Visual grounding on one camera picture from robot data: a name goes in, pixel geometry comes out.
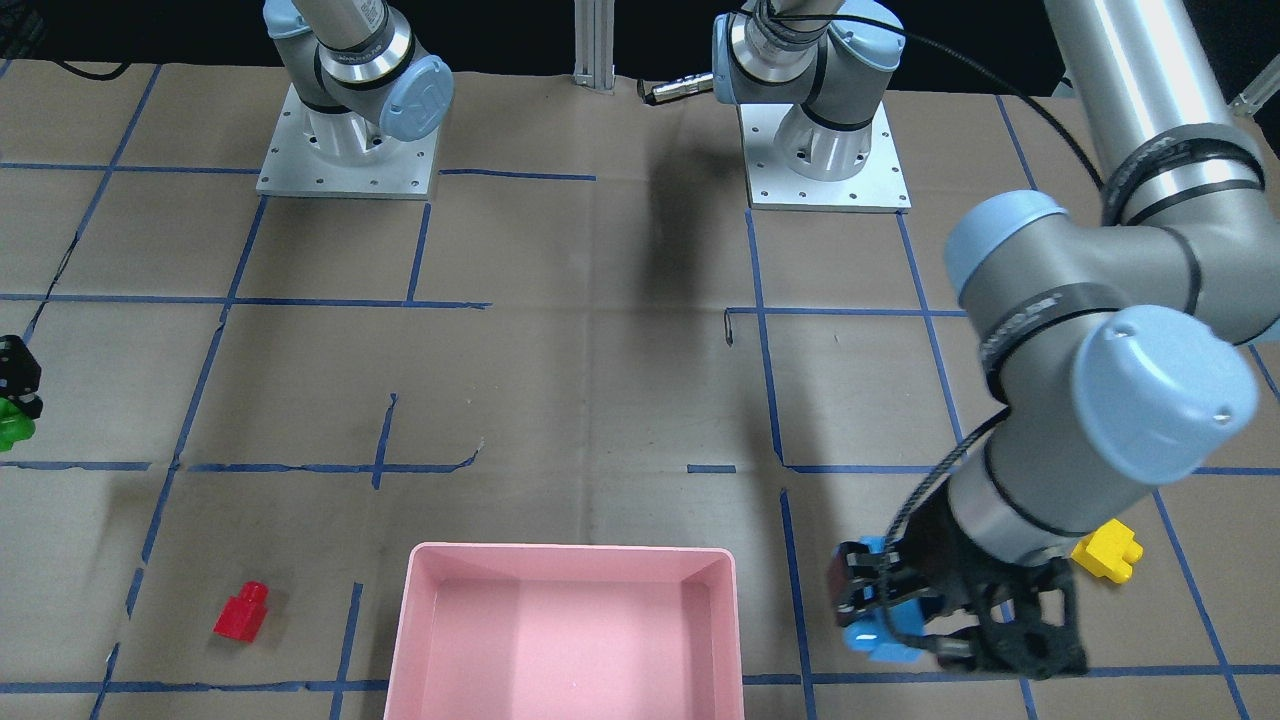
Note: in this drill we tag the pink plastic box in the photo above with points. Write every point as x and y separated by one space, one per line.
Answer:
567 631

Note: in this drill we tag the aluminium frame post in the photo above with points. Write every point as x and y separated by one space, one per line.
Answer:
593 46

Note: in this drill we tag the green toy block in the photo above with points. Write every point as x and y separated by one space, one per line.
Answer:
16 426

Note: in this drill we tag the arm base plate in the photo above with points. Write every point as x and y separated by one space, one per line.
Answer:
795 165
315 155

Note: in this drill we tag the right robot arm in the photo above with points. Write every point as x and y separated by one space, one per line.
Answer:
365 107

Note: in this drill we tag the red toy block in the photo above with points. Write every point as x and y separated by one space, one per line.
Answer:
242 616

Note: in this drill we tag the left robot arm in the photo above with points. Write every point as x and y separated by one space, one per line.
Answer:
1112 349

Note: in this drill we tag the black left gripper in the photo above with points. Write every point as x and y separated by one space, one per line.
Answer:
937 549

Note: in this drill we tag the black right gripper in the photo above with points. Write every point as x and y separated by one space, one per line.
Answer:
17 374

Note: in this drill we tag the blue toy block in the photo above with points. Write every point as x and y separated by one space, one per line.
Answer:
868 628

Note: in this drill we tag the yellow toy block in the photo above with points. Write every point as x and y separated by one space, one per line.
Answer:
1111 552

